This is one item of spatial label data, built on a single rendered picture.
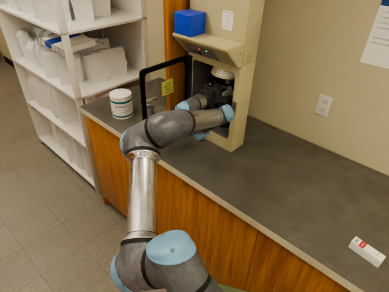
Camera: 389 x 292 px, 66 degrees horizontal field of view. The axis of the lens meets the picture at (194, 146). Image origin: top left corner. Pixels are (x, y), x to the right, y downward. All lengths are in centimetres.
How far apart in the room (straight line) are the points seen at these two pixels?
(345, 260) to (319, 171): 50
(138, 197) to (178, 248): 24
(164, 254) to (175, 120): 42
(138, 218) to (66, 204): 188
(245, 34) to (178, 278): 96
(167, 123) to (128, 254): 40
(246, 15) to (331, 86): 62
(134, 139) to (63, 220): 172
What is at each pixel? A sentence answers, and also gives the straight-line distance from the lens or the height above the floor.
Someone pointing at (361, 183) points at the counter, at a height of 94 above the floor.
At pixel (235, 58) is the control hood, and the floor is 146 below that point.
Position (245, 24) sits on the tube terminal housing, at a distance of 132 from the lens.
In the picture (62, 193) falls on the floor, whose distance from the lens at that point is 287.
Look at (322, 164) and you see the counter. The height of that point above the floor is 94.
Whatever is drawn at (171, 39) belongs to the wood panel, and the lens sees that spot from 152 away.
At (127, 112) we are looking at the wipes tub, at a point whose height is 98.
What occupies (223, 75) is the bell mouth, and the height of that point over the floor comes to 133.
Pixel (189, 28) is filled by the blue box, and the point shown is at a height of 155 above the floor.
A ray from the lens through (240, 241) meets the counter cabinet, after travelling 147.
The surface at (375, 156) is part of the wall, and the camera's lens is 175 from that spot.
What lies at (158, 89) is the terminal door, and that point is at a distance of 145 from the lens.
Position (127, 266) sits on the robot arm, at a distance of 87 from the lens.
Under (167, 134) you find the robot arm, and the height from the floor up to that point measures 136.
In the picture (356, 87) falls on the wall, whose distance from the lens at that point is 164.
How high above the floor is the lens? 188
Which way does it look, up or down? 36 degrees down
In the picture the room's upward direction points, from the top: 2 degrees clockwise
